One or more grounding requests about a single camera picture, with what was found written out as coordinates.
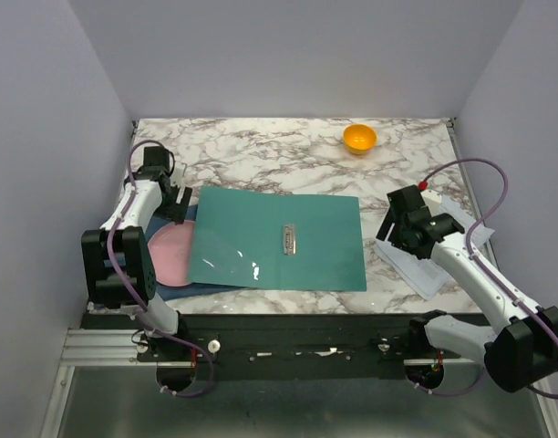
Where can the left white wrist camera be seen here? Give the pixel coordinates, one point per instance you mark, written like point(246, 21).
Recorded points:
point(178, 174)

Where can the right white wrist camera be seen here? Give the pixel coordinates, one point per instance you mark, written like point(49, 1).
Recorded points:
point(432, 200)

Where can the blue letter placemat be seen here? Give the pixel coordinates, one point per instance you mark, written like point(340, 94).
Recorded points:
point(121, 273)

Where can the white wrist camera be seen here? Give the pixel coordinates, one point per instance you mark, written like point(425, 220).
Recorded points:
point(432, 200)
point(178, 174)

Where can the orange bowl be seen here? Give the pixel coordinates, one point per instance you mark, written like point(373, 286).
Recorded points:
point(359, 139)

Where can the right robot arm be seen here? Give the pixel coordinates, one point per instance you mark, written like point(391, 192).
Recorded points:
point(519, 344)

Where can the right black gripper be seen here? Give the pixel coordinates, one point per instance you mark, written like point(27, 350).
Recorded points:
point(395, 235)

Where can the teal folder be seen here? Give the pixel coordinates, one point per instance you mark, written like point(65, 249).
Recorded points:
point(307, 242)

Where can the black mounting base bar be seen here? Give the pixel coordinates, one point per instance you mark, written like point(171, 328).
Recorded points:
point(288, 348)

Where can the pink plate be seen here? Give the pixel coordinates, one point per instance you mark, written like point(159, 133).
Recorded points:
point(170, 250)

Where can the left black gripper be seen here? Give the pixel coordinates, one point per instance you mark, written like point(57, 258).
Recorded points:
point(176, 212)

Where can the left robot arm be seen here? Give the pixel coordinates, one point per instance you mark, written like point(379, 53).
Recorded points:
point(141, 197)

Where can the aluminium rail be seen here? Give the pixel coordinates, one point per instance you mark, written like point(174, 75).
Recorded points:
point(98, 348)

